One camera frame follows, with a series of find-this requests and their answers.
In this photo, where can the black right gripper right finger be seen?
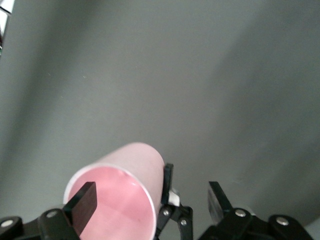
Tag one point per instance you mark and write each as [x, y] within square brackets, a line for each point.
[225, 212]

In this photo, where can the pink plastic cup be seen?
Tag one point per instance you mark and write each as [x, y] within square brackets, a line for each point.
[120, 200]

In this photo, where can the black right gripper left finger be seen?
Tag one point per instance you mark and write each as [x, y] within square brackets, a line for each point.
[82, 207]

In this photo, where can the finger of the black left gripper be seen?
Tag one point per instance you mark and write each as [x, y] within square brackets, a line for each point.
[168, 180]

